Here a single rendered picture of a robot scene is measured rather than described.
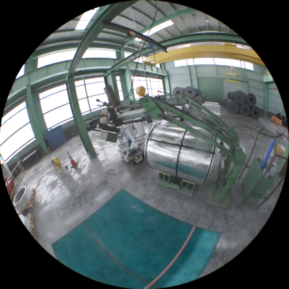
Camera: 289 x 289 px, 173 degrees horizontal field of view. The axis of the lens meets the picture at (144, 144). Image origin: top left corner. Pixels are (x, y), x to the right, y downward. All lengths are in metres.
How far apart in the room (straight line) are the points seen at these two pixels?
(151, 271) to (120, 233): 0.97
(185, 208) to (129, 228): 1.20
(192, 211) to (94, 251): 2.12
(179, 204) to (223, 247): 1.42
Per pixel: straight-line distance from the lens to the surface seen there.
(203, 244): 2.12
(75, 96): 4.35
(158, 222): 2.05
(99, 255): 2.32
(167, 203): 2.20
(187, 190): 2.39
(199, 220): 2.16
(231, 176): 1.87
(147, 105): 1.06
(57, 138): 10.56
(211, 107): 6.69
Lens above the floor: 1.99
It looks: 28 degrees down
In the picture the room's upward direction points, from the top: 10 degrees counter-clockwise
